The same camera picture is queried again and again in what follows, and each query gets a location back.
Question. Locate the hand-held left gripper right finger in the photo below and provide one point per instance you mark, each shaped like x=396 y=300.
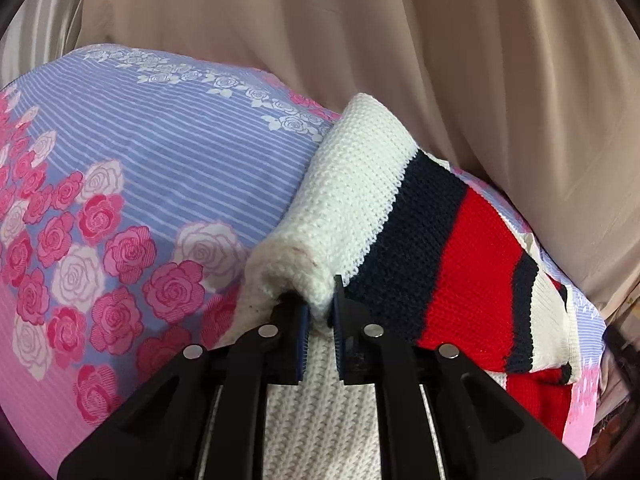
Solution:
x=340 y=345

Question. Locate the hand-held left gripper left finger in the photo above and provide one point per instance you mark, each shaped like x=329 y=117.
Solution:
x=301 y=345

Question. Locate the white navy red knitted sweater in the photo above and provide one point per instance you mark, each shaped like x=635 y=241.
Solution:
x=350 y=185

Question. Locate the floral pink blue bed sheet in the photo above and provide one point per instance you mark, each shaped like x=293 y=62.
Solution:
x=150 y=135

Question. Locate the beige curtain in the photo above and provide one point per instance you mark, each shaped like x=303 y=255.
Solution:
x=350 y=25

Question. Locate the grey satin curtain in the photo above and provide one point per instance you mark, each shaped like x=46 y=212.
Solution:
x=45 y=25

